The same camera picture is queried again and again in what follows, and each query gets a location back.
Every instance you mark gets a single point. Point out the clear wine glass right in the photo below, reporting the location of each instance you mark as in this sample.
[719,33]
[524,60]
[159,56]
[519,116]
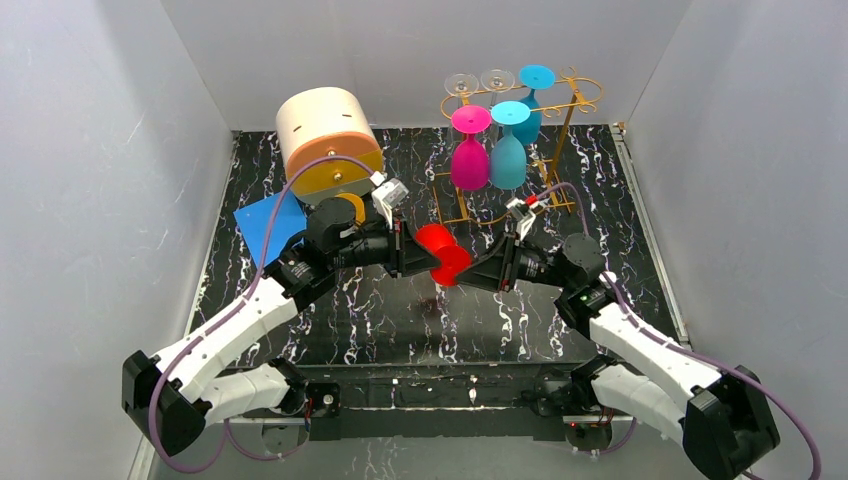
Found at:
[495,82]

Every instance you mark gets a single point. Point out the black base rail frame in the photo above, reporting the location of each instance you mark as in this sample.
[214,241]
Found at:
[543,401]

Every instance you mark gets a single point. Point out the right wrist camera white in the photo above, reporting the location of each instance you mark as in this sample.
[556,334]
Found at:
[525,212]

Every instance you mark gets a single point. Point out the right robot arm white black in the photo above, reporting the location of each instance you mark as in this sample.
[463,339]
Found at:
[717,415]

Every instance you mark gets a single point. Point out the teal wine glass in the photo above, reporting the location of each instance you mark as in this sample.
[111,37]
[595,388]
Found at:
[534,77]

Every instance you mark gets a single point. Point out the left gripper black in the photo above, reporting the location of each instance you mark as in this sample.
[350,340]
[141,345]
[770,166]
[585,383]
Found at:
[398,246]

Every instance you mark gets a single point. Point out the white cylindrical drawer box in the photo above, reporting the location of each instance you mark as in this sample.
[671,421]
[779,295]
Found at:
[321,122]

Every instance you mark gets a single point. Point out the yellow wine glass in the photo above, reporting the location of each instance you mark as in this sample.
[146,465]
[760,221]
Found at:
[358,204]

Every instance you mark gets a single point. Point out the gold wire glass rack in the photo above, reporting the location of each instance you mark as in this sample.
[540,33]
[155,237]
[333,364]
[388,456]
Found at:
[570,93]

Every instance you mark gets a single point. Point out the magenta wine glass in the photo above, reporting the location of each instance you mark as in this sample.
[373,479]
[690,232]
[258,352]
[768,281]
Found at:
[470,163]

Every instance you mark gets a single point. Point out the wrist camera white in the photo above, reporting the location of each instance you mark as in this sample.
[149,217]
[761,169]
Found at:
[525,212]
[387,194]

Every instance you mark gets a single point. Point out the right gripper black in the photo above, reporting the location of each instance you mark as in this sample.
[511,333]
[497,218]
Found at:
[505,264]

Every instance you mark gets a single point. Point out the red wine glass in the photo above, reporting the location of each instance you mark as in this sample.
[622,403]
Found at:
[453,258]

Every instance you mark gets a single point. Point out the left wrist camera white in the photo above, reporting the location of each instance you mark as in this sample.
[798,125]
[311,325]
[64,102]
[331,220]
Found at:
[387,194]

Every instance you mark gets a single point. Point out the clear wine glass left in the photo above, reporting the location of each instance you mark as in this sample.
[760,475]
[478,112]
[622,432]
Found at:
[461,86]

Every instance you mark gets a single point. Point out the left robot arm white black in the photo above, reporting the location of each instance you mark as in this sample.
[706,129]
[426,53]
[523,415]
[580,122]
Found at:
[225,338]

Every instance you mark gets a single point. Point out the light blue wine glass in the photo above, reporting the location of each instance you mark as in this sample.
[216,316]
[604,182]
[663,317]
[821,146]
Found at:
[508,159]

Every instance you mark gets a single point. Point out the clear wine glass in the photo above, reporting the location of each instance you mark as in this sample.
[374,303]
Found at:
[461,86]
[495,82]

